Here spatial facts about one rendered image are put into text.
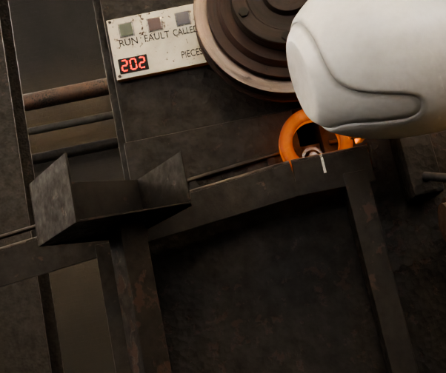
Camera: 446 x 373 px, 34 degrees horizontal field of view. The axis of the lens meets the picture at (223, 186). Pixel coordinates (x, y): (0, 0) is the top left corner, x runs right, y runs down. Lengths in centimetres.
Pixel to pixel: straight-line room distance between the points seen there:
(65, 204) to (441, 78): 91
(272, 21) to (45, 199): 71
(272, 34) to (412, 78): 116
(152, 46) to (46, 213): 70
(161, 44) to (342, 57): 141
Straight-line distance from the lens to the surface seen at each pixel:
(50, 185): 148
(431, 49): 65
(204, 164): 187
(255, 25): 180
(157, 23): 205
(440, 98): 67
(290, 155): 180
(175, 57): 201
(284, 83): 184
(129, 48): 204
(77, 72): 860
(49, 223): 149
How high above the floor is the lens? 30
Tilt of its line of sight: 13 degrees up
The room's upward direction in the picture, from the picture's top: 12 degrees counter-clockwise
